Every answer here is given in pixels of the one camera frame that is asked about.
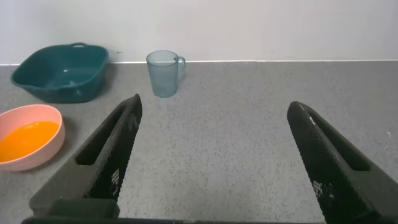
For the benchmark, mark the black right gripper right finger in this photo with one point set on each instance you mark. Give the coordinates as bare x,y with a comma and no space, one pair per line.
339,180

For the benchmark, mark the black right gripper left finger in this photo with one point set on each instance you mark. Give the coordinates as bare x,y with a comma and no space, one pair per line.
109,161

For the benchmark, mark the clear cup with juice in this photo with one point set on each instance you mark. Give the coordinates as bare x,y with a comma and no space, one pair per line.
163,77

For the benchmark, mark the pink round bowl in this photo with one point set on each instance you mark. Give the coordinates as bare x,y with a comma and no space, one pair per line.
53,146

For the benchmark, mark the teal square plastic basin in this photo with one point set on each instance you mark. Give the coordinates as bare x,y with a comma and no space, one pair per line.
62,77

